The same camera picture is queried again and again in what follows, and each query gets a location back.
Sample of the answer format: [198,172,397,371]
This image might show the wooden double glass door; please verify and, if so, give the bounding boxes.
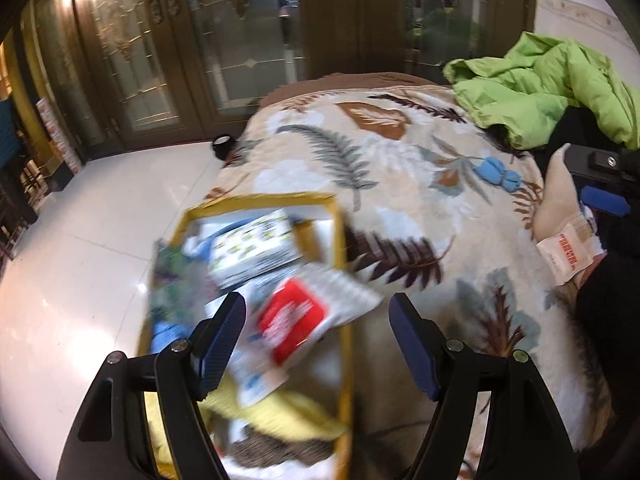
[70,0,301,153]

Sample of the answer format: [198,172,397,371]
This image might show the blue white packet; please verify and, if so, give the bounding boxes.
[235,350,291,408]

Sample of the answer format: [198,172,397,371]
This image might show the yellow cloth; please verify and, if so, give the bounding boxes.
[145,375,348,476]

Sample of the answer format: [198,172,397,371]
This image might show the large red white packet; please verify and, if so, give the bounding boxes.
[255,262,383,366]

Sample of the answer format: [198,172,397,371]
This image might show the black round object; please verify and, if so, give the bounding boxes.
[211,134,236,161]

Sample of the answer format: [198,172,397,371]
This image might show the blue cloth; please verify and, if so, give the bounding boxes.
[149,317,193,356]

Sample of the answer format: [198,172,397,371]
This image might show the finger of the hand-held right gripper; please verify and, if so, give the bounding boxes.
[581,186,640,256]
[564,144,640,181]

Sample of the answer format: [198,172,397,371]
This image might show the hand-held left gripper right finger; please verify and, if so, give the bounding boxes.
[388,292,581,480]

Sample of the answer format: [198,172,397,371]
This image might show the small white red print packet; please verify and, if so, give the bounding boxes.
[536,212,608,287]

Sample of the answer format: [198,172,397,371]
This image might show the green printed packet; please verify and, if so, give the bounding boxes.
[150,240,223,323]

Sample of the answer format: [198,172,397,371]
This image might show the wooden chair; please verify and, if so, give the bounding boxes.
[0,157,43,261]

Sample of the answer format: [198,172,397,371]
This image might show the green puffer jacket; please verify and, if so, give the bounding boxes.
[442,31,640,151]

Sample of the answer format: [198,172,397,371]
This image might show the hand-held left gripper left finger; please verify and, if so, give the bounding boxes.
[55,291,248,480]

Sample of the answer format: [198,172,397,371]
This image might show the leaf print blanket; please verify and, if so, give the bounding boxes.
[202,72,616,480]

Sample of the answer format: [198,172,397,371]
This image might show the white foam box yellow tape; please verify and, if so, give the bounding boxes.
[135,192,358,480]

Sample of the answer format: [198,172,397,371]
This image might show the stack of white red boxes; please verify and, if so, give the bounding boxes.
[36,97,83,176]

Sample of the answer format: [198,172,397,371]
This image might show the blue socks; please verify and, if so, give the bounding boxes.
[474,156,522,193]

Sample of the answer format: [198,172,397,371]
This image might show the wooden glass door panel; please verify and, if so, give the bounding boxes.
[295,0,537,88]

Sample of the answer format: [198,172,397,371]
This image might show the yellow dotted white packet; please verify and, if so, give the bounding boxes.
[207,210,303,291]

